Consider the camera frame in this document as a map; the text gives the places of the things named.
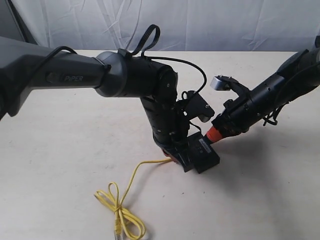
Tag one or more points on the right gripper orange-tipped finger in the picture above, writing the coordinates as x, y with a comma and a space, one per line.
217, 133

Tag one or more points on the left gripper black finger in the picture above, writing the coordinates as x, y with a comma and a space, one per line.
181, 152

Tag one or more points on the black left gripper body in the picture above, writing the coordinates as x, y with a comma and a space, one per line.
168, 123

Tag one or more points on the left gripper orange-padded finger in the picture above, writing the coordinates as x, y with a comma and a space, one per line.
172, 155

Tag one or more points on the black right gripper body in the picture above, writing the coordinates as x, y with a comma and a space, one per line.
243, 112

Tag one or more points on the black network switch box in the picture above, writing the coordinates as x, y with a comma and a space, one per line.
202, 156

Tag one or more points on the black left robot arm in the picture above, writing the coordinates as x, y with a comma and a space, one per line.
25, 67

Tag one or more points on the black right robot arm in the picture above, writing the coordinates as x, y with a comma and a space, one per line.
297, 76

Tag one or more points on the white backdrop cloth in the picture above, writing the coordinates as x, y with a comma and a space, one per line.
185, 25

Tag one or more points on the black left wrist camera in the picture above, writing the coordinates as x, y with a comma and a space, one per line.
195, 106

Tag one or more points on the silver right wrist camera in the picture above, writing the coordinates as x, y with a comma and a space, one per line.
228, 83

